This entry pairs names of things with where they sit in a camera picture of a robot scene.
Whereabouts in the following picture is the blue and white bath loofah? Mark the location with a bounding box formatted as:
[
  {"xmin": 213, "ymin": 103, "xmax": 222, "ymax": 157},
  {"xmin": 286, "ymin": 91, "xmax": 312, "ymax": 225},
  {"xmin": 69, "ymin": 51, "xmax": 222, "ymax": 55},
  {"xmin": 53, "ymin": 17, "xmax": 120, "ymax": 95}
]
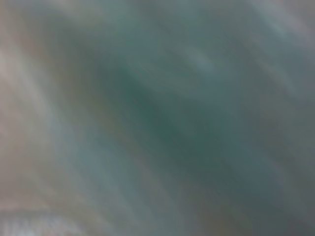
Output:
[{"xmin": 0, "ymin": 0, "xmax": 315, "ymax": 236}]

